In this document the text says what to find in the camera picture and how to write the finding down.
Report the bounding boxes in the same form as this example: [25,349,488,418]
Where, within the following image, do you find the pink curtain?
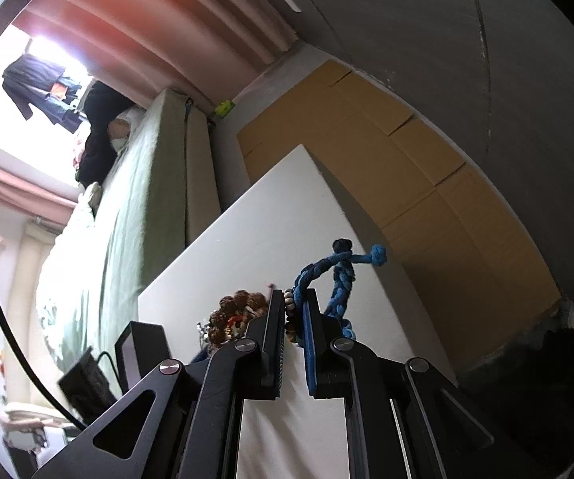
[12,0,300,115]
[0,152,78,210]

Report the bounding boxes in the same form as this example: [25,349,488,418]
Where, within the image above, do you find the black jewelry box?
[115,320,173,395]

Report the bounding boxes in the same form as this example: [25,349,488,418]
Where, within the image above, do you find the hanging dark clothes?
[2,55,91,131]

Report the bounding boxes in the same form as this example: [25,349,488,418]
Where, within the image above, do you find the white box table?
[137,144,457,479]

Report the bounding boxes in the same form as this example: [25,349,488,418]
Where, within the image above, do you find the green bed blanket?
[35,89,188,375]

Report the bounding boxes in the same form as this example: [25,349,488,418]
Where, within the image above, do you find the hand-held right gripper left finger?
[32,289,288,479]

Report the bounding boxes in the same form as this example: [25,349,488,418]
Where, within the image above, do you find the dark bag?
[459,299,574,460]

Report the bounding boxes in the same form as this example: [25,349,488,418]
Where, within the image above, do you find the black power adapter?
[57,346,118,425]

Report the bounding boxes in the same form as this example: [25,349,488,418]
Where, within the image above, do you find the beige wooden bead bracelet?
[283,287,304,347]

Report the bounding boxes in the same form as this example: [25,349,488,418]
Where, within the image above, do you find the brown cardboard sheets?
[237,59,562,365]

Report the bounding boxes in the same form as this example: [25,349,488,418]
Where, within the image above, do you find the beige mattress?
[184,102,223,250]

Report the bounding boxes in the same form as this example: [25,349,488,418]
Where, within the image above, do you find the white pink pillow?
[107,107,141,153]

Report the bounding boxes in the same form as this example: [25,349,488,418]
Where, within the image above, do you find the blue braided bracelet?
[293,238,388,342]

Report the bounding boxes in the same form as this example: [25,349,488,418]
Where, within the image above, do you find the brown seed bead bracelet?
[207,289,273,347]

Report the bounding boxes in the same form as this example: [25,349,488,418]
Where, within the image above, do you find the dark clothing pile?
[75,80,138,185]

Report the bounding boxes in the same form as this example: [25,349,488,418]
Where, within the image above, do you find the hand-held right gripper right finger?
[301,287,495,479]

